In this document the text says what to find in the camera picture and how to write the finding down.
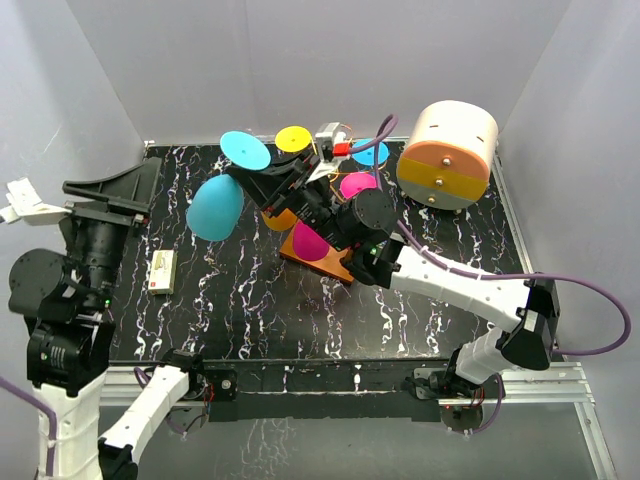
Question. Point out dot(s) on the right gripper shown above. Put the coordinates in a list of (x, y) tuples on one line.
[(272, 187)]

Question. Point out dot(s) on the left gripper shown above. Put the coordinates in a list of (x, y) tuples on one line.
[(133, 186)]

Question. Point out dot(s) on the orange wine glass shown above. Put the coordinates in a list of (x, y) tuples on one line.
[(293, 139), (279, 223)]

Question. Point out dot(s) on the blue wine glass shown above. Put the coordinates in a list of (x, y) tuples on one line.
[(366, 157), (217, 205)]

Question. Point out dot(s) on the magenta wine glass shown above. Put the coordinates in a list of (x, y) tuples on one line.
[(356, 182), (307, 244)]

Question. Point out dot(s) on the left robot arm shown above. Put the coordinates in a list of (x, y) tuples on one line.
[(63, 299)]

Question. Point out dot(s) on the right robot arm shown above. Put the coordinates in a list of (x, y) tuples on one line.
[(379, 252)]

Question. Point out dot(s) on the white orange cylindrical container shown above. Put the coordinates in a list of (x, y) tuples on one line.
[(446, 162)]

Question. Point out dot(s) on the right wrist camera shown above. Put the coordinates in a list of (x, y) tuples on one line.
[(328, 136)]

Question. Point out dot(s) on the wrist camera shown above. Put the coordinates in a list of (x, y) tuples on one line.
[(328, 136), (24, 204)]

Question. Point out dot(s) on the gold wire wine glass rack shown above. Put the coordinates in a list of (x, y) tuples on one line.
[(330, 265)]

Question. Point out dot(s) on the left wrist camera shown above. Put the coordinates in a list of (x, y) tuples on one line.
[(24, 204)]

